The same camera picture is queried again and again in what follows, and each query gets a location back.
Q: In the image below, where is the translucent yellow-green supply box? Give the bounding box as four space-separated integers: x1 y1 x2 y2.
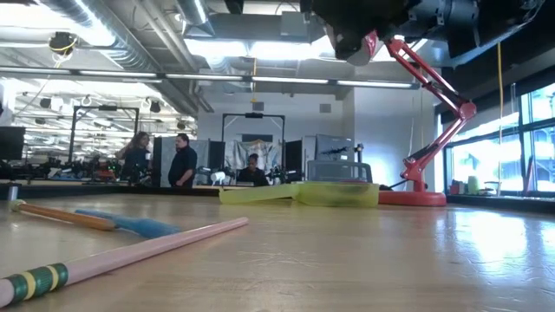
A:
219 180 381 208

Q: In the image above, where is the blue pen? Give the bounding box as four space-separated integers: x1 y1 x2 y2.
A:
75 209 181 239

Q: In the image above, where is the pink pencil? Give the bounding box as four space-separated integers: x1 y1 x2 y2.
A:
0 216 251 309

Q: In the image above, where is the orange pencil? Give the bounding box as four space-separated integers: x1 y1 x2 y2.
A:
8 198 117 231

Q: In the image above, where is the white patterned cloth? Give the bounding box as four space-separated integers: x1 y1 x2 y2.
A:
233 138 283 174

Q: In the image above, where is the person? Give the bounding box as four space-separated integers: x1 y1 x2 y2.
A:
237 153 270 187
115 131 153 183
167 133 199 188

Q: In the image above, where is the long linear ceiling light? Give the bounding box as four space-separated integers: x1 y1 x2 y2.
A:
0 65 415 91

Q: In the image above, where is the red desk lamp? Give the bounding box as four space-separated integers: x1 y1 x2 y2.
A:
333 25 478 208

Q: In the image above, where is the black monitor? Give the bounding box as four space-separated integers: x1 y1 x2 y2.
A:
0 126 26 162

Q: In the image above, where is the black rig frame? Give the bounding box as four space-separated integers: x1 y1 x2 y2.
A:
220 112 286 174
69 105 140 174

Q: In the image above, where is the black aluminium table frame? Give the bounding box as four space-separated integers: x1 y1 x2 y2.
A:
0 184 555 214

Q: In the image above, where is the black yellow cord reel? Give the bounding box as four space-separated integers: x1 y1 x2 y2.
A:
47 30 79 57

